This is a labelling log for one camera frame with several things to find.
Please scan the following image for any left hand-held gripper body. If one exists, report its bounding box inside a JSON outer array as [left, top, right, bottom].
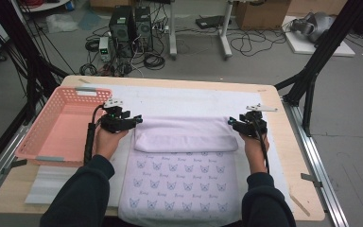
[[99, 97, 136, 134]]

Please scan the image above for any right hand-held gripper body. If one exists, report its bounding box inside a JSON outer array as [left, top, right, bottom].
[[236, 103, 278, 139]]

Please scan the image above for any pink plastic basket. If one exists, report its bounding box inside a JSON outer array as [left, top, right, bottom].
[[13, 85, 113, 168]]

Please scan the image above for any pale purple printed towel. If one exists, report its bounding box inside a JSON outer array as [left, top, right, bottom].
[[117, 114, 245, 227]]

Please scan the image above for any person's left hand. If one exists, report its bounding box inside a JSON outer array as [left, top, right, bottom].
[[94, 128, 130, 160]]

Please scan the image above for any person's right hand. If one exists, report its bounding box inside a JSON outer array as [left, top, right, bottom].
[[239, 132, 270, 174]]

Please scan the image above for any white grid mat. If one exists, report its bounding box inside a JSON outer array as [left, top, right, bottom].
[[25, 83, 294, 218]]

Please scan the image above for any white power supply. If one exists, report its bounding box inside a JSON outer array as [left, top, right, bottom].
[[97, 36, 112, 62]]

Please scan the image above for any grey metal clamp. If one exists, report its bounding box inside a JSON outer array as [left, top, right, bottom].
[[301, 172, 324, 188], [1, 159, 28, 175]]

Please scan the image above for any white desk leg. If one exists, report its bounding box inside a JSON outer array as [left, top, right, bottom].
[[218, 0, 234, 61], [168, 0, 178, 61]]

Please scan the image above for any black computer tower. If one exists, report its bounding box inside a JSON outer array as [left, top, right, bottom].
[[133, 6, 154, 53], [108, 5, 135, 58]]

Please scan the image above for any white ribbed foam sheet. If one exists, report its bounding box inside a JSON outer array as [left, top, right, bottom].
[[25, 165, 77, 206]]

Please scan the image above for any thin wooden stick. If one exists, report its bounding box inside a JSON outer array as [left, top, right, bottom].
[[288, 192, 311, 218]]

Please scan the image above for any white power strip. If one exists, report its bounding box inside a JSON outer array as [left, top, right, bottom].
[[152, 23, 171, 34]]

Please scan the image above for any white floor board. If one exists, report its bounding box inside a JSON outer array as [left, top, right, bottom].
[[282, 15, 356, 58]]

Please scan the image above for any blue-grey floor sheet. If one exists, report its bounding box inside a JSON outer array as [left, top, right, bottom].
[[77, 10, 103, 31]]

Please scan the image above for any black flat box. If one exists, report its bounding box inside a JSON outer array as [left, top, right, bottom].
[[195, 14, 233, 30]]

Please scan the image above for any cardboard box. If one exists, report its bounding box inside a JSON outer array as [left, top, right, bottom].
[[89, 0, 130, 9], [234, 0, 292, 31], [287, 0, 349, 17]]

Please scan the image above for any clear plastic bag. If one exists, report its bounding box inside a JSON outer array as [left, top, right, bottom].
[[45, 12, 78, 34]]

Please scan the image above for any grey rounded device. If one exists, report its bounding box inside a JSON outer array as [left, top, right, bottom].
[[289, 11, 337, 44]]

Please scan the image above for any round white table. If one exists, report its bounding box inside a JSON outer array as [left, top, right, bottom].
[[18, 0, 72, 13]]

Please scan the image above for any left hand-held gripper cable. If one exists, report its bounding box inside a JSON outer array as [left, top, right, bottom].
[[83, 103, 107, 165]]

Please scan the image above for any hand-held gripper cable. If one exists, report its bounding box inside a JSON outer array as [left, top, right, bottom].
[[254, 119, 271, 174], [83, 103, 107, 165]]

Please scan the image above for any right hand-held gripper cable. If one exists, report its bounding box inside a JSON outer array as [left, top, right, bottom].
[[254, 119, 271, 174]]

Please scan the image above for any black cable coil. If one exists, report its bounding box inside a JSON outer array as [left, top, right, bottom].
[[78, 62, 98, 77], [143, 53, 166, 71]]

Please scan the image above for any tangled black floor cable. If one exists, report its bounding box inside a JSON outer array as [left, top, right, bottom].
[[230, 29, 287, 58]]

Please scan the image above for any aluminium rail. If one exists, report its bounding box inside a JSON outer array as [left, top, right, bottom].
[[282, 97, 351, 227], [0, 121, 34, 206]]

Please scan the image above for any black frame stand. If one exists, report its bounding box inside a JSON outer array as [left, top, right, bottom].
[[273, 0, 363, 138], [0, 0, 70, 179]]

